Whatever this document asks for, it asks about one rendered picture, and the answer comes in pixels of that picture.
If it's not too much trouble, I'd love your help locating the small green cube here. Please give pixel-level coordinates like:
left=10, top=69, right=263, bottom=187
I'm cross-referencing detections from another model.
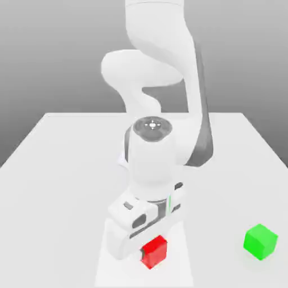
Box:
left=243, top=223, right=279, bottom=261

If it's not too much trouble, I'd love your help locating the small red cube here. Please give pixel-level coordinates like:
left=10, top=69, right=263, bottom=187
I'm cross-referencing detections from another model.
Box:
left=140, top=235, right=168, bottom=270

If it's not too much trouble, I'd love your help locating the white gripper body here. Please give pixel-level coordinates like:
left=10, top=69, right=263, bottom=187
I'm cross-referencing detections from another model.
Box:
left=106, top=203, right=183, bottom=260

